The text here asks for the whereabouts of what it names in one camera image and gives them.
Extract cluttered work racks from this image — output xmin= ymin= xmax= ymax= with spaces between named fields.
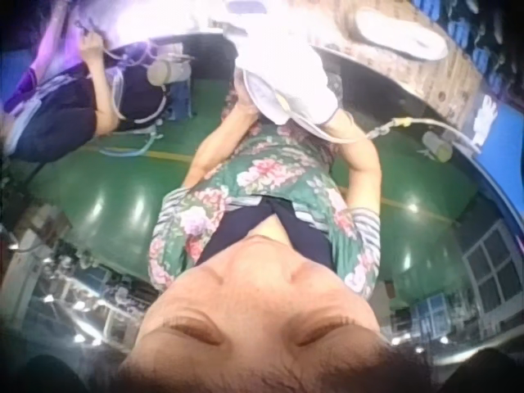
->
xmin=0 ymin=204 xmax=160 ymax=353

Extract blue bin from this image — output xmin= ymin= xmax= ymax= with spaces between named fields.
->
xmin=170 ymin=79 xmax=193 ymax=120

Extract window frame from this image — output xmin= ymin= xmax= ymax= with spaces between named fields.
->
xmin=460 ymin=219 xmax=524 ymax=314

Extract person's right hand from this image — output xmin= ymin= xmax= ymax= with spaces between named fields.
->
xmin=327 ymin=109 xmax=355 ymax=138

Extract white shoe sole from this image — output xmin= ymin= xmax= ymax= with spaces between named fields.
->
xmin=354 ymin=7 xmax=450 ymax=62

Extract white fabric shoe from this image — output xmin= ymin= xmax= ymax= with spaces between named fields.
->
xmin=227 ymin=16 xmax=341 ymax=144

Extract blue panel with glove picture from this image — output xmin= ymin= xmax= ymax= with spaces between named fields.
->
xmin=468 ymin=93 xmax=524 ymax=177

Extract white air hose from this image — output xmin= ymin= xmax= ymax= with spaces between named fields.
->
xmin=365 ymin=116 xmax=481 ymax=157

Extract wooden workbench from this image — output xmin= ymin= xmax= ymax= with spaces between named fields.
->
xmin=310 ymin=0 xmax=492 ymax=128

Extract person's left hand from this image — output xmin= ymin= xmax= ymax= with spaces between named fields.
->
xmin=223 ymin=88 xmax=263 ymax=124

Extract bundle of clear hoses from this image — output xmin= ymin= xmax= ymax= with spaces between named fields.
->
xmin=97 ymin=65 xmax=169 ymax=157

